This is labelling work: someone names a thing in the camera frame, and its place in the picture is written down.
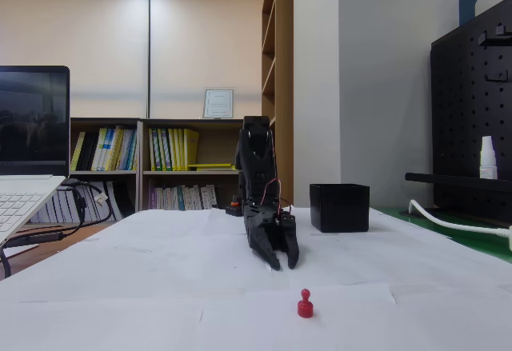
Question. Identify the framed certificate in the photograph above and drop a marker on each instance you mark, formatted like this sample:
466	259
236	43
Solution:
218	103

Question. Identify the tall wooden shelf unit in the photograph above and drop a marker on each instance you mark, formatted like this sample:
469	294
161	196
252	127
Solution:
284	87

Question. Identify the low wooden bookshelf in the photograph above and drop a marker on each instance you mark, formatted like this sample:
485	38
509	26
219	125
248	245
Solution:
104	121
216	143

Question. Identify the flat yellow folder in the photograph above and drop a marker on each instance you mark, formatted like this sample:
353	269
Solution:
212	166

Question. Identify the black pegboard hook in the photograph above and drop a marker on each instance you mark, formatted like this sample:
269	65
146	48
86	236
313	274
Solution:
492	39
498	78

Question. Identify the black square plastic cup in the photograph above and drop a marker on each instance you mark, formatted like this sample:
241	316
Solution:
340	211

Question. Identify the thin yellow book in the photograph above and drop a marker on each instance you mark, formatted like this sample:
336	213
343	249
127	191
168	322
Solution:
78	151

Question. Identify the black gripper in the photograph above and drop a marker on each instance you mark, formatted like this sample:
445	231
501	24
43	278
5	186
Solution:
267	234

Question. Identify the black pegboard tray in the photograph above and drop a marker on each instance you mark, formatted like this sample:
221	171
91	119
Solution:
440	179

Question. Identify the black binder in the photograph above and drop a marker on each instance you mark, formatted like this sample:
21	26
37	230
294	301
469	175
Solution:
89	151

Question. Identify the small white bottle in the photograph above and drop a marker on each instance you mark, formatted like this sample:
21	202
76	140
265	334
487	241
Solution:
488	159

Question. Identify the white laptop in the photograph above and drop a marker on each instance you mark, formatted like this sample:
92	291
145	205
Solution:
32	127

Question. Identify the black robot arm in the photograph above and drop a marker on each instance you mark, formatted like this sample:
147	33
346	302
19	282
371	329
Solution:
256	159

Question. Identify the red pawn piece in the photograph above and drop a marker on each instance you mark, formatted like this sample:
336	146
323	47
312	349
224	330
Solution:
305	309

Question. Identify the orange black table clamp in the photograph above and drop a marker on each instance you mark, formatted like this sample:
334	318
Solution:
234	209

